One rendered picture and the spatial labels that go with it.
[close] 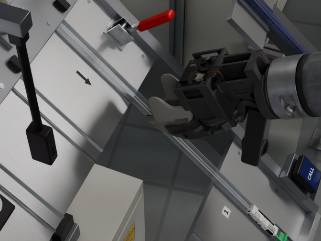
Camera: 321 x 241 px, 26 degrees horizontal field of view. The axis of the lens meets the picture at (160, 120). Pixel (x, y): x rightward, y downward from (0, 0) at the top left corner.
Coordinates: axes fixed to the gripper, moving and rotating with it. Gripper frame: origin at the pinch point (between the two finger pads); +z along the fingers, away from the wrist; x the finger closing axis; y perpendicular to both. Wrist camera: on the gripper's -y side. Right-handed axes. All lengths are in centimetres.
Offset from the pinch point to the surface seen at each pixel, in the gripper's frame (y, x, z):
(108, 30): 12.2, -5.3, 3.8
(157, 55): 4.5, -8.0, 1.1
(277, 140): -34.0, -27.6, 5.5
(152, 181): -68, -49, 70
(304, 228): -31.8, -4.9, -7.9
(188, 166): -73, -58, 63
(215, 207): -15.5, 3.9, -3.0
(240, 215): -20.0, 1.8, -4.1
